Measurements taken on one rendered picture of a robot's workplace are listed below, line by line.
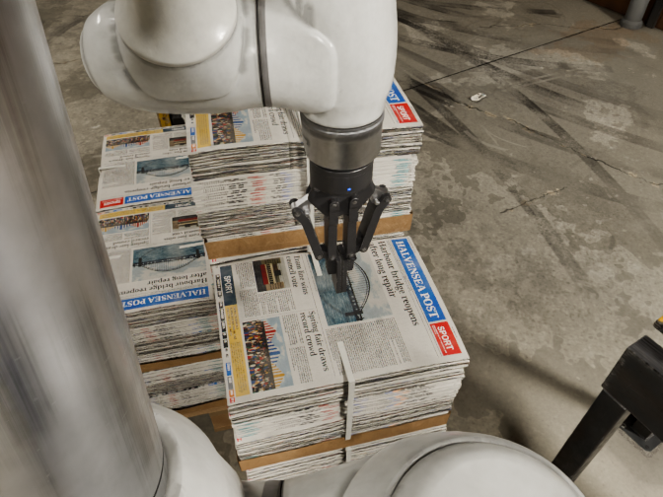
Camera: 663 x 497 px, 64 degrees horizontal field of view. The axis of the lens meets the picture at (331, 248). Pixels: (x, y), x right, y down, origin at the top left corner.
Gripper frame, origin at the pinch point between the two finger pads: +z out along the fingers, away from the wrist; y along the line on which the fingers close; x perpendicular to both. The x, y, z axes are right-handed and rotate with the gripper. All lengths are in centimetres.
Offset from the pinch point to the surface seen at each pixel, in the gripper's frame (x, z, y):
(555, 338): -36, 97, -87
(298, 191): -19.2, 0.8, 2.2
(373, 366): 8.3, 13.7, -3.4
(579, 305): -47, 97, -104
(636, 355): 15, 17, -46
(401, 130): -19.0, -8.6, -14.8
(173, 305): -30, 37, 30
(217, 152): -19.8, -8.7, 14.1
